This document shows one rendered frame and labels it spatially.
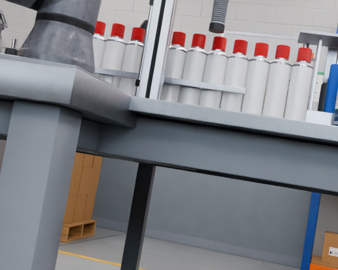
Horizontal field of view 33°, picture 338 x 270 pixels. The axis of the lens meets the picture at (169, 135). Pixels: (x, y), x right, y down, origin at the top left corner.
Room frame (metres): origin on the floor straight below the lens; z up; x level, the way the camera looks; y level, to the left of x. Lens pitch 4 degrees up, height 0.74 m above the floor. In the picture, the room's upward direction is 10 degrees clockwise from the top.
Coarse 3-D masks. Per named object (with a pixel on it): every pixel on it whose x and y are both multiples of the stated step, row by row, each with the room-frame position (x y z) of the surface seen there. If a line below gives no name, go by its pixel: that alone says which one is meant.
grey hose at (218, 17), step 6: (216, 0) 1.28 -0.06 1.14; (222, 0) 1.28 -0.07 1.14; (228, 0) 1.29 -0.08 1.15; (216, 6) 1.28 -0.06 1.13; (222, 6) 1.28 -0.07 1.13; (216, 12) 1.28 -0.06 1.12; (222, 12) 1.28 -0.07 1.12; (216, 18) 1.28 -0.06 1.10; (222, 18) 1.28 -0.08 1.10; (210, 24) 1.28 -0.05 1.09; (216, 24) 1.27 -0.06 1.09; (222, 24) 1.28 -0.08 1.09; (210, 30) 1.29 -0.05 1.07; (216, 30) 1.28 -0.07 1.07; (222, 30) 1.28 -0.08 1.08
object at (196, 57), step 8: (192, 40) 1.39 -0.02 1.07; (200, 40) 1.38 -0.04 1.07; (192, 48) 1.38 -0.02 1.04; (200, 48) 1.38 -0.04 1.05; (192, 56) 1.37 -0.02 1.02; (200, 56) 1.37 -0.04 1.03; (192, 64) 1.37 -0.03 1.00; (200, 64) 1.37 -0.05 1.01; (184, 72) 1.38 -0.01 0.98; (192, 72) 1.37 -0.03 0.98; (200, 72) 1.37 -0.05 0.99; (192, 80) 1.37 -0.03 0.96; (200, 80) 1.38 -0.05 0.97; (184, 88) 1.37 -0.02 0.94; (192, 88) 1.37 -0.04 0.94; (200, 88) 1.38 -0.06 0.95; (184, 96) 1.37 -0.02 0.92; (192, 96) 1.37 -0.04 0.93; (192, 104) 1.37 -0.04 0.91
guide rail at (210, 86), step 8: (96, 72) 1.40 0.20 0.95; (104, 72) 1.39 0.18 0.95; (112, 72) 1.39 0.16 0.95; (120, 72) 1.39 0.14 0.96; (128, 72) 1.38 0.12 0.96; (168, 80) 1.36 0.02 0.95; (176, 80) 1.36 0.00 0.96; (184, 80) 1.36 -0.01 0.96; (208, 88) 1.35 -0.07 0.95; (216, 88) 1.34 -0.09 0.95; (224, 88) 1.34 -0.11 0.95; (232, 88) 1.34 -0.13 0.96; (240, 88) 1.33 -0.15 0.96
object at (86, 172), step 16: (80, 160) 4.94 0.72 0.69; (96, 160) 5.35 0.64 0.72; (80, 176) 5.01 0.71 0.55; (96, 176) 5.45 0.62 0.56; (80, 192) 5.07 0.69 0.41; (96, 192) 5.53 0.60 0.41; (80, 208) 5.16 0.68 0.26; (64, 224) 4.77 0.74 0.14; (80, 224) 5.05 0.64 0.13; (64, 240) 4.74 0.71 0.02
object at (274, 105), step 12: (276, 48) 1.36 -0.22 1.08; (288, 48) 1.35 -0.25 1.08; (276, 60) 1.35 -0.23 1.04; (288, 60) 1.36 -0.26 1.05; (276, 72) 1.34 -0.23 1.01; (288, 72) 1.34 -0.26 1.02; (276, 84) 1.34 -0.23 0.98; (288, 84) 1.35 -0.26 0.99; (276, 96) 1.34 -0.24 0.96; (264, 108) 1.35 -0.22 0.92; (276, 108) 1.34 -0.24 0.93
